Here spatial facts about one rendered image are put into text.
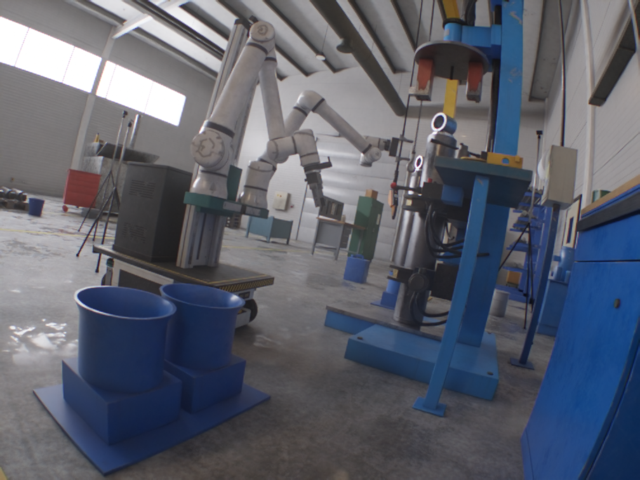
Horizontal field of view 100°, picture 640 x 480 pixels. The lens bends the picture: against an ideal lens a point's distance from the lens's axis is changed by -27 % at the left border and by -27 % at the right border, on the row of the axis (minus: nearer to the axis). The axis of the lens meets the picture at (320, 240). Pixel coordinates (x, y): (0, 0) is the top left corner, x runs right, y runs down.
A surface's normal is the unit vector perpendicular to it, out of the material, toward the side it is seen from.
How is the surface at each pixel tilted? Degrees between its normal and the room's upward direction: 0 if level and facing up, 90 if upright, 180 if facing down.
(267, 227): 90
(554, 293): 90
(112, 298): 63
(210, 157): 99
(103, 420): 90
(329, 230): 90
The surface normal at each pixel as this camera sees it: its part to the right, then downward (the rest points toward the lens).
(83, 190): 0.68, 0.16
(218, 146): 0.19, 0.18
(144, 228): -0.29, -0.03
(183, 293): 0.78, -0.30
